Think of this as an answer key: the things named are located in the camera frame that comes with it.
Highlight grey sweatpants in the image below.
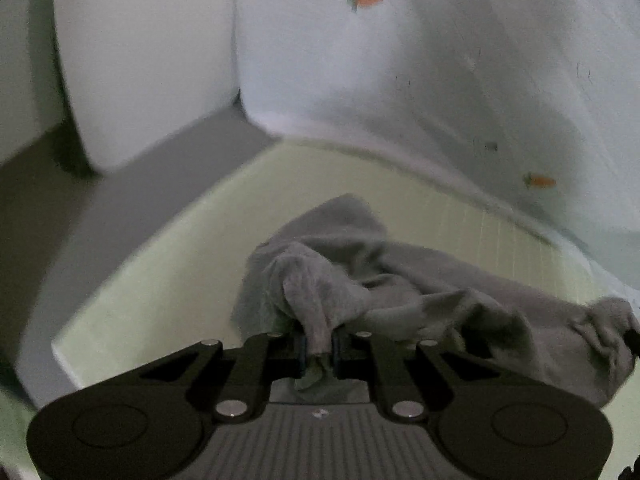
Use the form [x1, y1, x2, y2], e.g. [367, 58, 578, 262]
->
[233, 195, 639, 406]

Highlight green grid mat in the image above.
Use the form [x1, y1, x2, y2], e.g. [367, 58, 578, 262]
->
[49, 138, 640, 480]

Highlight light blue carrot-print sheet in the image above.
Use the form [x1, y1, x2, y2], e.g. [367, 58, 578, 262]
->
[236, 0, 639, 287]

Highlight white cushion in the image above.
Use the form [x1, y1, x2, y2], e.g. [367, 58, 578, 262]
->
[53, 0, 239, 172]

